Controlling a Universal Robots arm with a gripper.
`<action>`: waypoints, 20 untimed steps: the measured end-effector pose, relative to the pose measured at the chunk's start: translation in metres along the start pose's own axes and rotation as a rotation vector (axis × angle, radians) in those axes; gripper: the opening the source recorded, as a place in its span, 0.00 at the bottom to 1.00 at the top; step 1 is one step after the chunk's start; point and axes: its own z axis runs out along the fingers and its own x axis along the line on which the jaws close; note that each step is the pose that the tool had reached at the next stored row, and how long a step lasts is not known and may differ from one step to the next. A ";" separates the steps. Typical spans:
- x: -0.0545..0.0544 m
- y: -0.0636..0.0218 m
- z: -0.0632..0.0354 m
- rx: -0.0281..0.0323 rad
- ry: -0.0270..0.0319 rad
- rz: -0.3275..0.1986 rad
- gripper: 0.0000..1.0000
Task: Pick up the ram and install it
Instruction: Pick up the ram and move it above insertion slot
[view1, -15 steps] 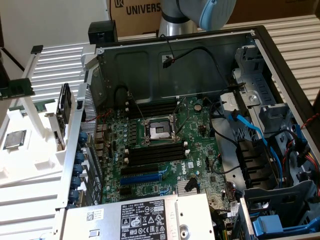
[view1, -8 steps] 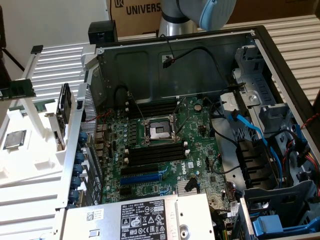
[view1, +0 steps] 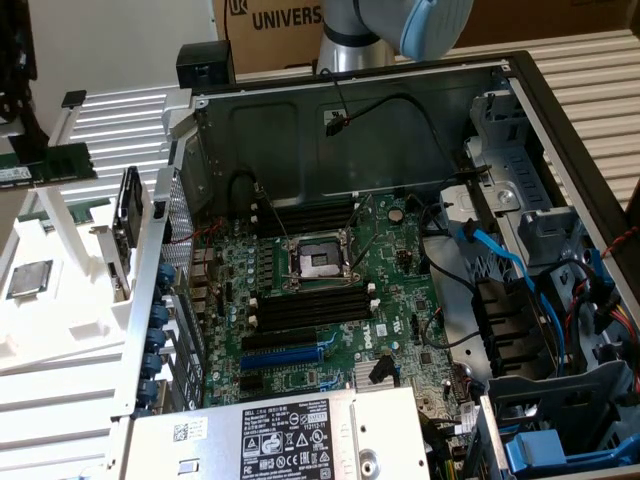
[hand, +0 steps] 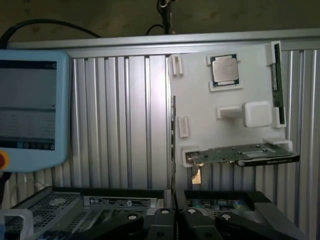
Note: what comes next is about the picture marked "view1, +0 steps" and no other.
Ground CPU socket with metal frame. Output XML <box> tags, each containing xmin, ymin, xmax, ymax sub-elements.
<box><xmin>281</xmin><ymin>227</ymin><xmax>365</xmax><ymax>294</ymax></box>

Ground grey metal disk bay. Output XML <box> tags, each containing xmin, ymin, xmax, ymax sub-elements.
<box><xmin>438</xmin><ymin>89</ymin><xmax>591</xmax><ymax>281</ymax></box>

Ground small silver heatsink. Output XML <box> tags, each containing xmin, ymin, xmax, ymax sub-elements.
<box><xmin>353</xmin><ymin>358</ymin><xmax>397</xmax><ymax>390</ymax></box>

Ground small black box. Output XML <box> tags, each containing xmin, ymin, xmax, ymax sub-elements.
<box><xmin>176</xmin><ymin>41</ymin><xmax>237</xmax><ymax>92</ymax></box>

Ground blue SATA wire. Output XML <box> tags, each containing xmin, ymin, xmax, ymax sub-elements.
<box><xmin>458</xmin><ymin>218</ymin><xmax>569</xmax><ymax>374</ymax></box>

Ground green Dell motherboard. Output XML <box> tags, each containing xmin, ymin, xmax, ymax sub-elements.
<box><xmin>188</xmin><ymin>192</ymin><xmax>484</xmax><ymax>451</ymax></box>

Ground blue plastic disk caddy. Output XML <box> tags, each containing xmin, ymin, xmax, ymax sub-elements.
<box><xmin>503</xmin><ymin>427</ymin><xmax>640</xmax><ymax>472</ymax></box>

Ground thin red wire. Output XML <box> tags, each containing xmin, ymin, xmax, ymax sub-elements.
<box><xmin>168</xmin><ymin>218</ymin><xmax>222</xmax><ymax>247</ymax></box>

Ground white parts rack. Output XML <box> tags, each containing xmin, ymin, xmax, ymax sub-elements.
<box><xmin>0</xmin><ymin>88</ymin><xmax>169</xmax><ymax>377</ymax></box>

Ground black disk drive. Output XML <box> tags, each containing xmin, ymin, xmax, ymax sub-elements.
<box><xmin>110</xmin><ymin>166</ymin><xmax>145</xmax><ymax>250</ymax></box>

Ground cardboard box with black print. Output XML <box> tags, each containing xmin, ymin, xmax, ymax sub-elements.
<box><xmin>211</xmin><ymin>0</ymin><xmax>327</xmax><ymax>76</ymax></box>

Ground silver CPU chip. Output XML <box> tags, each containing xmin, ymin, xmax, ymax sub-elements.
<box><xmin>5</xmin><ymin>258</ymin><xmax>54</xmax><ymax>301</ymax></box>

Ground thin metal locking lever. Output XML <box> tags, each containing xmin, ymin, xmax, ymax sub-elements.
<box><xmin>348</xmin><ymin>193</ymin><xmax>377</xmax><ymax>274</ymax></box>
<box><xmin>253</xmin><ymin>185</ymin><xmax>297</xmax><ymax>251</ymax></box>

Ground black wire with plug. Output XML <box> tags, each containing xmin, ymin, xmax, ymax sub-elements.
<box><xmin>318</xmin><ymin>67</ymin><xmax>464</xmax><ymax>176</ymax></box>

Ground red and black twisted wire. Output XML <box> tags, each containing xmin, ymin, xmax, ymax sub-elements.
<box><xmin>598</xmin><ymin>228</ymin><xmax>640</xmax><ymax>261</ymax></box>

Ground green RAM stick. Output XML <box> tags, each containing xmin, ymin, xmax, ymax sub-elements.
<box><xmin>66</xmin><ymin>198</ymin><xmax>112</xmax><ymax>225</ymax></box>
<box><xmin>0</xmin><ymin>142</ymin><xmax>99</xmax><ymax>189</ymax></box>

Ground long black expansion slot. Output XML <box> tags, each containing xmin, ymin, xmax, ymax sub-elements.
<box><xmin>240</xmin><ymin>327</ymin><xmax>319</xmax><ymax>353</ymax></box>

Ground plain brown cardboard box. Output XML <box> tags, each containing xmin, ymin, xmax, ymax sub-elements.
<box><xmin>449</xmin><ymin>0</ymin><xmax>640</xmax><ymax>50</ymax></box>

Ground blue expansion slot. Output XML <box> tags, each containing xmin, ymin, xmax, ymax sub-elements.
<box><xmin>239</xmin><ymin>346</ymin><xmax>324</xmax><ymax>372</ymax></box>

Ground grey power supply with label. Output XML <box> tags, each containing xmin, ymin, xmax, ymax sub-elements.
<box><xmin>119</xmin><ymin>385</ymin><xmax>432</xmax><ymax>480</ymax></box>

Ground coloured power wire bundle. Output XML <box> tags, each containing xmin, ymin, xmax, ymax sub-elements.
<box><xmin>592</xmin><ymin>287</ymin><xmax>640</xmax><ymax>361</ymax></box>

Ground open black PC case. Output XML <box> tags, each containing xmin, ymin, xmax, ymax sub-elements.
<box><xmin>107</xmin><ymin>49</ymin><xmax>640</xmax><ymax>480</ymax></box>

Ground black RAM slot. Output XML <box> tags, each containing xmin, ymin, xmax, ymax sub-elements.
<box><xmin>257</xmin><ymin>211</ymin><xmax>358</xmax><ymax>229</ymax></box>
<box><xmin>256</xmin><ymin>204</ymin><xmax>359</xmax><ymax>222</ymax></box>
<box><xmin>250</xmin><ymin>298</ymin><xmax>379</xmax><ymax>326</ymax></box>
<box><xmin>251</xmin><ymin>305</ymin><xmax>380</xmax><ymax>334</ymax></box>
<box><xmin>249</xmin><ymin>282</ymin><xmax>377</xmax><ymax>310</ymax></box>
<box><xmin>255</xmin><ymin>198</ymin><xmax>359</xmax><ymax>215</ymax></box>
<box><xmin>249</xmin><ymin>290</ymin><xmax>378</xmax><ymax>318</ymax></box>

